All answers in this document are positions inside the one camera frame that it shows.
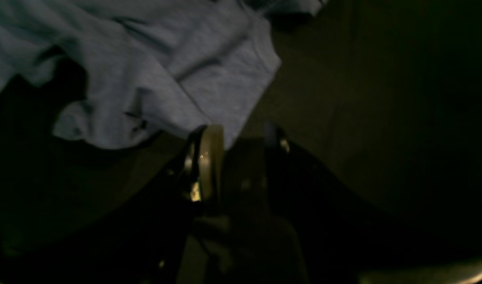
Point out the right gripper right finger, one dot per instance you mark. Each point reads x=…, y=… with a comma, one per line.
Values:
x=342, y=236

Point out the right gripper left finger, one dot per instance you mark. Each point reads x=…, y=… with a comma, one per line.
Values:
x=141, y=241

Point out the blue-grey t-shirt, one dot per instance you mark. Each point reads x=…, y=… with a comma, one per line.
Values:
x=151, y=65

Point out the black table cloth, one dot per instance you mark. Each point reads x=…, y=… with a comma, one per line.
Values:
x=386, y=93

